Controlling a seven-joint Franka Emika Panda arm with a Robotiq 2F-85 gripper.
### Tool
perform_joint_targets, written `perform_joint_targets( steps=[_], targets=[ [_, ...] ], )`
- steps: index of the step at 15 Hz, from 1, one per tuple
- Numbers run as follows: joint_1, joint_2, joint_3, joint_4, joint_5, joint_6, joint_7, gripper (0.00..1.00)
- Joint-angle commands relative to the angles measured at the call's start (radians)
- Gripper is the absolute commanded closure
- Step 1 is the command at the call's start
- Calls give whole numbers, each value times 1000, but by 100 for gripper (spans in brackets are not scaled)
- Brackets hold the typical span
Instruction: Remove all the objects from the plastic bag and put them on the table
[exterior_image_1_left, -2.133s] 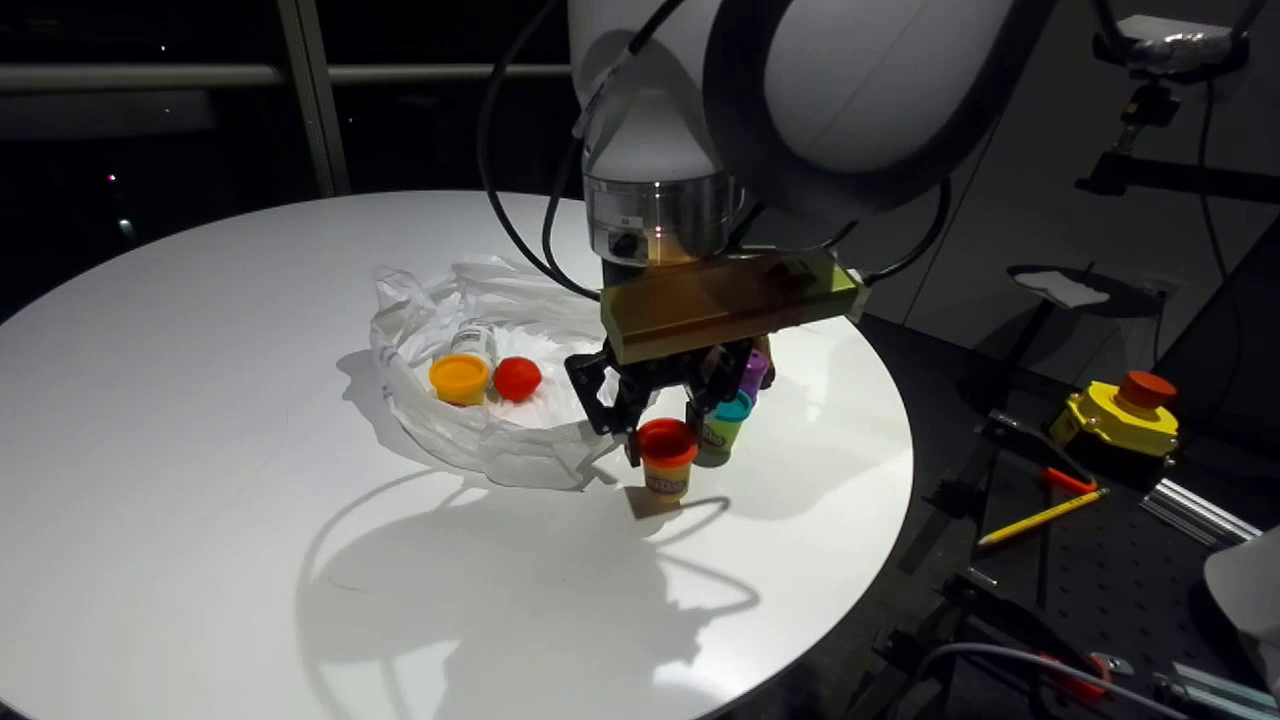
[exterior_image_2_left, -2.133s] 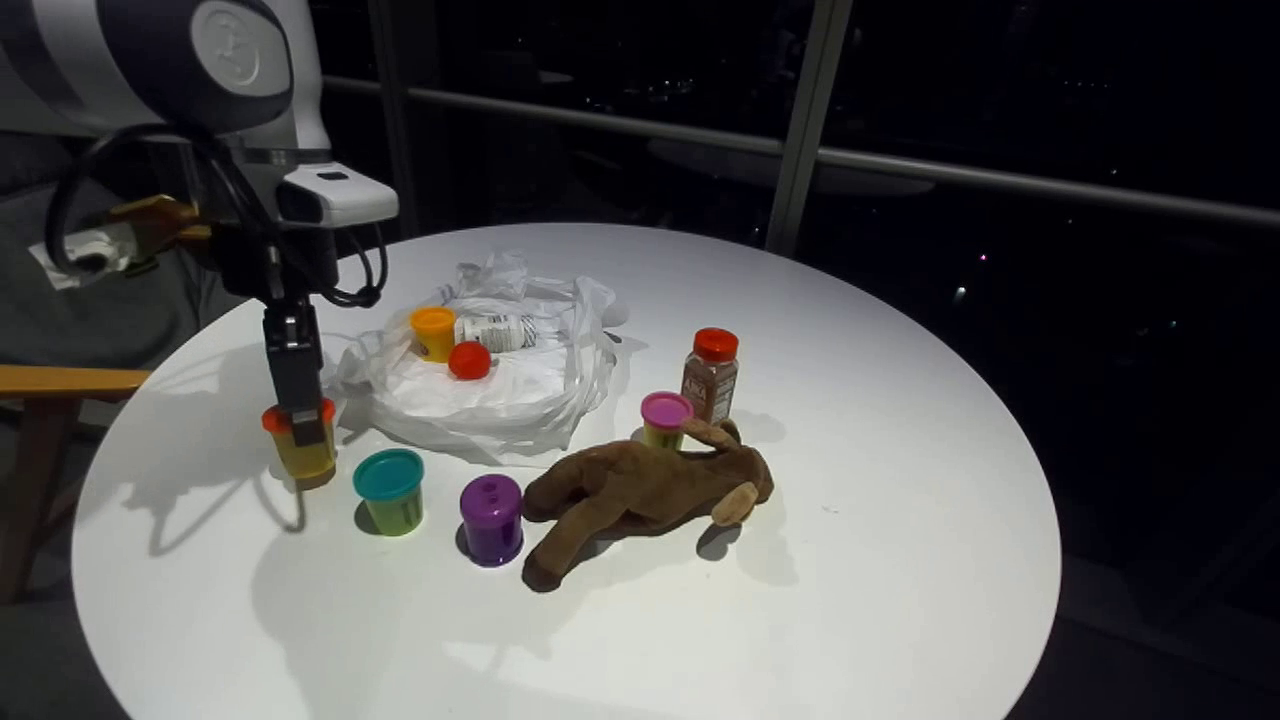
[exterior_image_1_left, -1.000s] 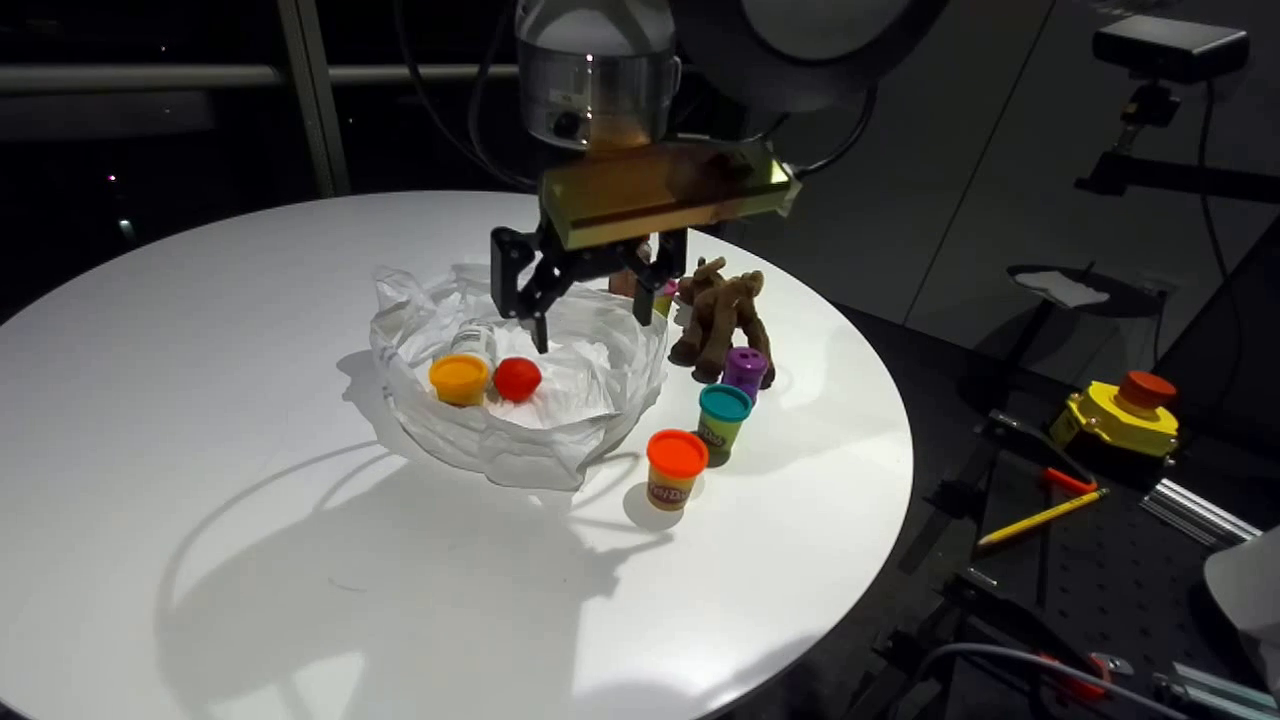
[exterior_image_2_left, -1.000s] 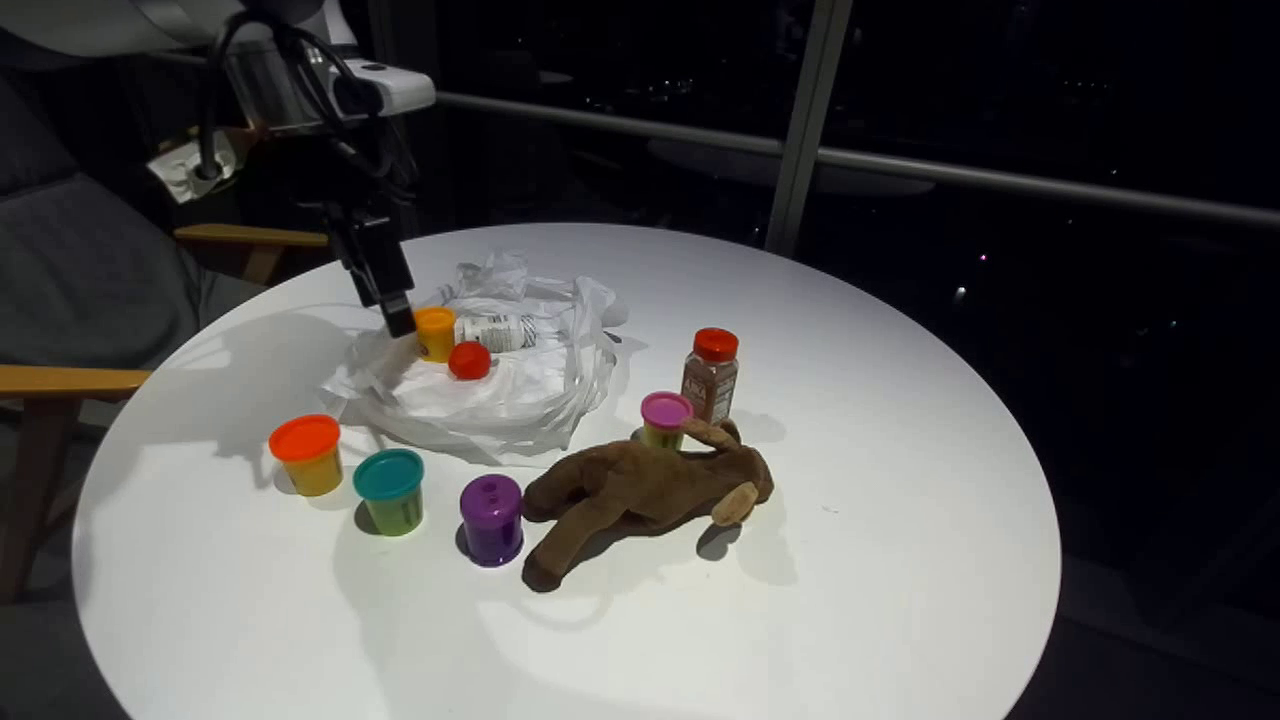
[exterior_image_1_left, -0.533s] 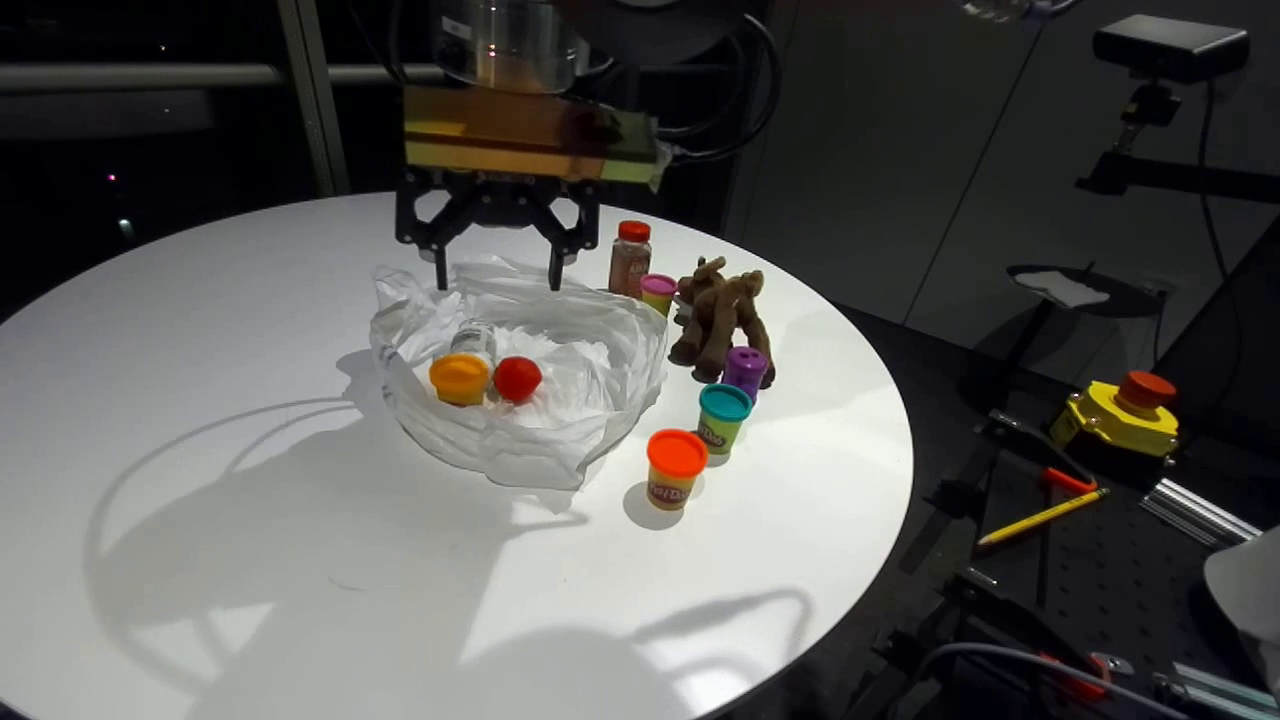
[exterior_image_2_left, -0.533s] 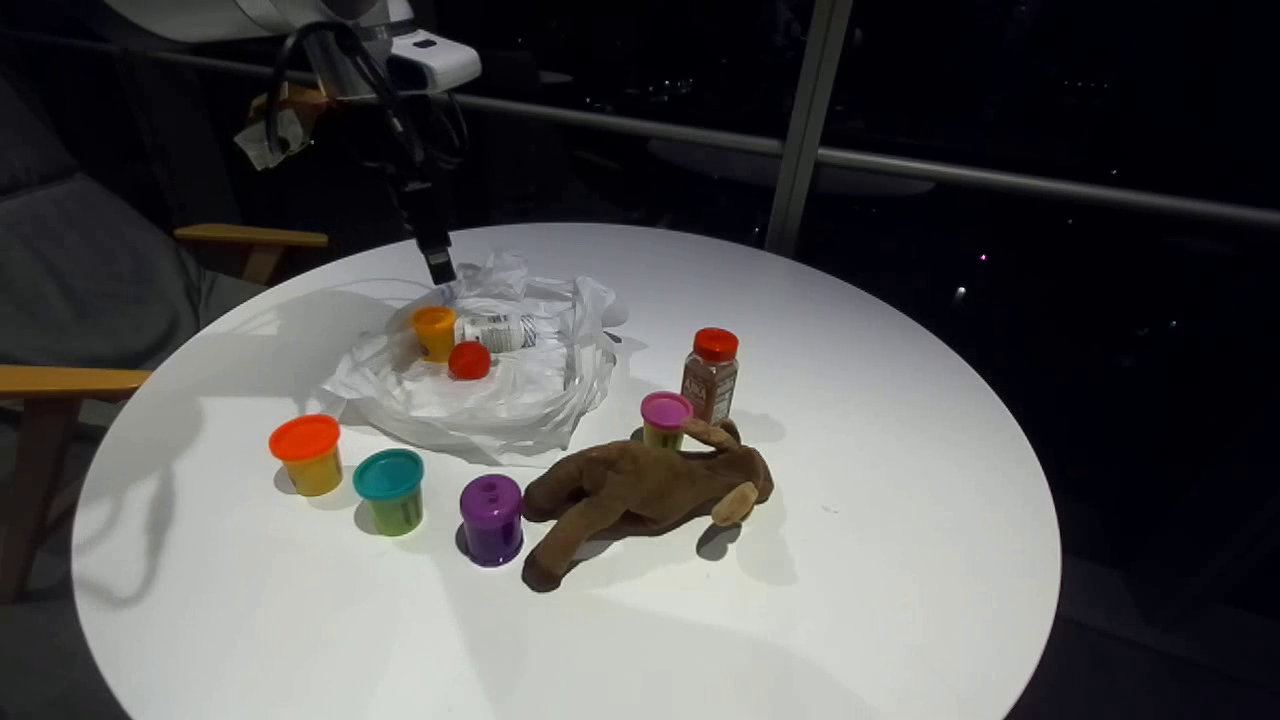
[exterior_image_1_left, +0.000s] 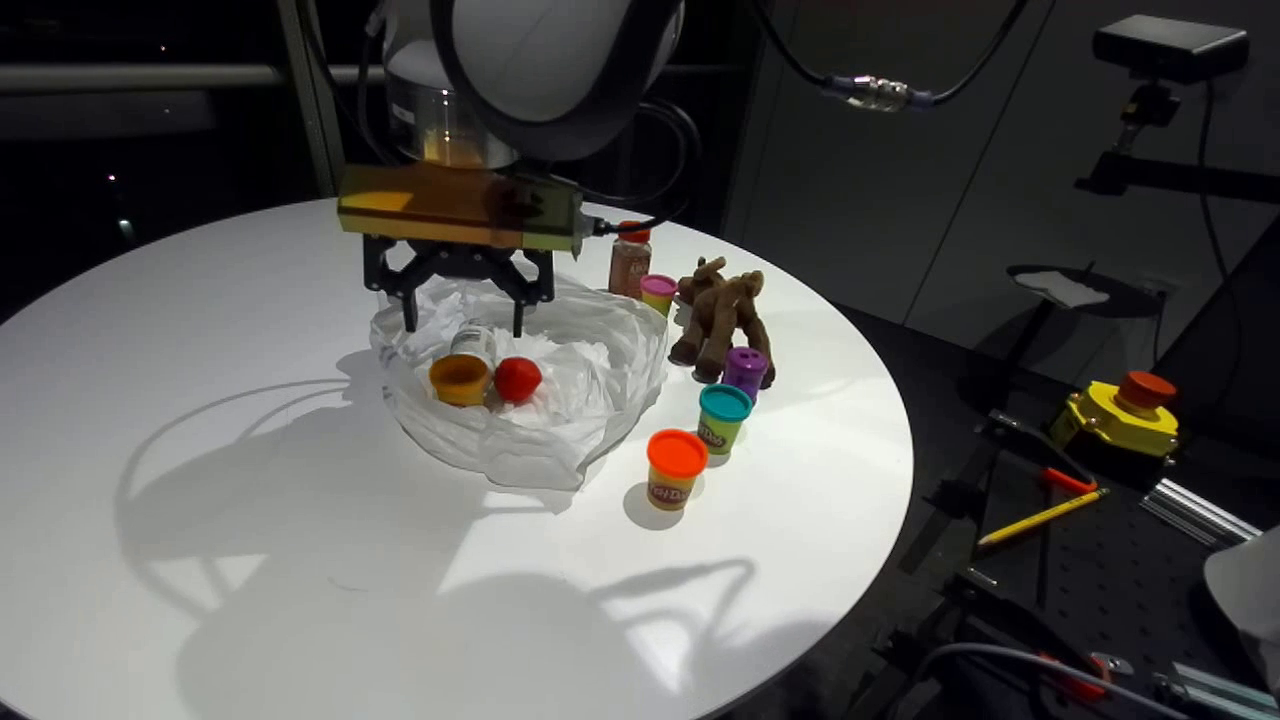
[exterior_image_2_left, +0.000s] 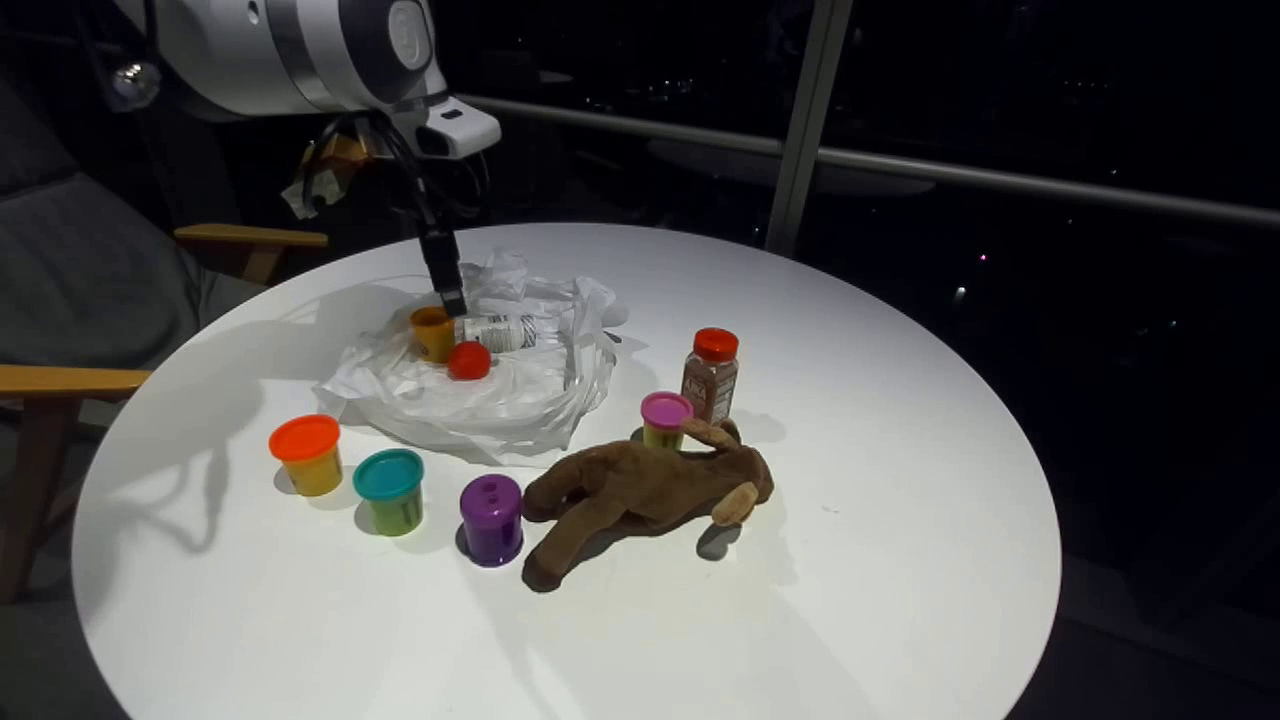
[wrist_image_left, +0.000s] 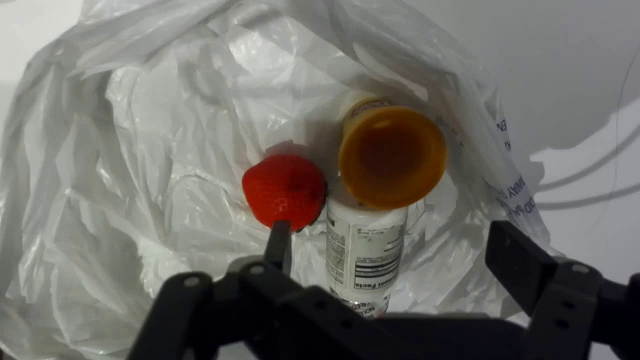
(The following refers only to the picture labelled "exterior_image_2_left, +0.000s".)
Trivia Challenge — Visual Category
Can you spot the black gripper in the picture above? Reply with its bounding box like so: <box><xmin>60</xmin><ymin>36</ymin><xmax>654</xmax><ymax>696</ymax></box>
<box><xmin>375</xmin><ymin>120</ymin><xmax>470</xmax><ymax>321</ymax></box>

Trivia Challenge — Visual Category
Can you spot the orange toy fruit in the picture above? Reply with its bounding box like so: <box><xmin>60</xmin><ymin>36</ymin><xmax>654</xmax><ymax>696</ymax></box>
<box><xmin>402</xmin><ymin>305</ymin><xmax>462</xmax><ymax>369</ymax></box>

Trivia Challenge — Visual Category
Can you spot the red lid dough tub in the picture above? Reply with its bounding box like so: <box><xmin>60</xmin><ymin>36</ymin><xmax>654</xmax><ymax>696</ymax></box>
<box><xmin>442</xmin><ymin>339</ymin><xmax>497</xmax><ymax>383</ymax></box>

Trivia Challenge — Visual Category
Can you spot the teal lid dough tub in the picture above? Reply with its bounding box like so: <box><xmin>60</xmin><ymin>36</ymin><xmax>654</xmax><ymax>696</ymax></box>
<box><xmin>346</xmin><ymin>444</ymin><xmax>426</xmax><ymax>539</ymax></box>

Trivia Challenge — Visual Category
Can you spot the purple lid dough tub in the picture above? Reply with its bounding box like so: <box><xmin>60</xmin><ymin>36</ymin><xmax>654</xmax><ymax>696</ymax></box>
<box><xmin>454</xmin><ymin>470</ymin><xmax>529</xmax><ymax>572</ymax></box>

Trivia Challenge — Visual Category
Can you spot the pink lid dough tub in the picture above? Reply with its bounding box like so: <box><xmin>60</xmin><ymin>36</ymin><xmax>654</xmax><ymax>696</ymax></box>
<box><xmin>637</xmin><ymin>387</ymin><xmax>695</xmax><ymax>453</ymax></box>

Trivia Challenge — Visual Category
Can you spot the brown plush moose toy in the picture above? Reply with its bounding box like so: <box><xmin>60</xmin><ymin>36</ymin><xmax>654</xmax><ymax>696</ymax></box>
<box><xmin>516</xmin><ymin>416</ymin><xmax>781</xmax><ymax>595</ymax></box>

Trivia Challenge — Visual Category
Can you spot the red cap spice bottle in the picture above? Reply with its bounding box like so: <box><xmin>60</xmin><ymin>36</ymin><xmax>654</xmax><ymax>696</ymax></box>
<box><xmin>676</xmin><ymin>324</ymin><xmax>742</xmax><ymax>426</ymax></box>

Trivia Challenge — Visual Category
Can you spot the clear white plastic bag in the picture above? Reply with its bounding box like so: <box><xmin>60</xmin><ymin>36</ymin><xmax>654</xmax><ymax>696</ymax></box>
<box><xmin>314</xmin><ymin>251</ymin><xmax>637</xmax><ymax>463</ymax></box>

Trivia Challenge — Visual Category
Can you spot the grey chair with wooden armrests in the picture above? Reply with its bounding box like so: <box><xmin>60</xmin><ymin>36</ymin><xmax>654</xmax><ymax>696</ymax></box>
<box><xmin>0</xmin><ymin>75</ymin><xmax>334</xmax><ymax>613</ymax></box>

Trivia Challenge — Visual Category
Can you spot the grey horizontal handrail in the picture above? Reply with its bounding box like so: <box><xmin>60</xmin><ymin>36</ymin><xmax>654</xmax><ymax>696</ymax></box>
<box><xmin>454</xmin><ymin>91</ymin><xmax>1280</xmax><ymax>230</ymax></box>

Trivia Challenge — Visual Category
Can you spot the light grey window post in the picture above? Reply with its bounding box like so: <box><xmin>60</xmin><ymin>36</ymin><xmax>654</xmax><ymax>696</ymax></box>
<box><xmin>760</xmin><ymin>0</ymin><xmax>857</xmax><ymax>260</ymax></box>

